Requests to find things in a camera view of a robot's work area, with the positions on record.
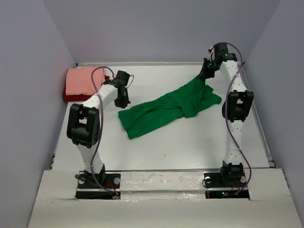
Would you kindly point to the green t-shirt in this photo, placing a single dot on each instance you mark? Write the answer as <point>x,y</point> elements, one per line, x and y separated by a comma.
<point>184,102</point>

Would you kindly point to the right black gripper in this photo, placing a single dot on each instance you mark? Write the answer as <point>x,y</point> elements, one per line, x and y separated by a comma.
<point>204,74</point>

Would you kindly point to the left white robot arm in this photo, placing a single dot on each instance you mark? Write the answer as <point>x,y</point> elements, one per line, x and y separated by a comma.
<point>85,124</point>

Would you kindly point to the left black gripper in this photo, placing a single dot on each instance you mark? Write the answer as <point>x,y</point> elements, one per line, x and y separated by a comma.
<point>124,104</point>

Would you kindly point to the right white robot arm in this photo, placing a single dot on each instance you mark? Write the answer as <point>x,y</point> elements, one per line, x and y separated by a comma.
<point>235,110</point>

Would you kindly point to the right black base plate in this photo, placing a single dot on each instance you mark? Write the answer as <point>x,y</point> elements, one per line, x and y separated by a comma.
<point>215,188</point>

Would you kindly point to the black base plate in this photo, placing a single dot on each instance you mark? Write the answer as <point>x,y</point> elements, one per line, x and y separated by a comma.
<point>88,189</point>
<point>215,188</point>

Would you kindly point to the pink folded t-shirt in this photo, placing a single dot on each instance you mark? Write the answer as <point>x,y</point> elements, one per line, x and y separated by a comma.
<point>80,71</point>

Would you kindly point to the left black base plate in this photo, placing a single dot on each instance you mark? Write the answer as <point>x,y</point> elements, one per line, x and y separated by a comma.
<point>88,189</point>

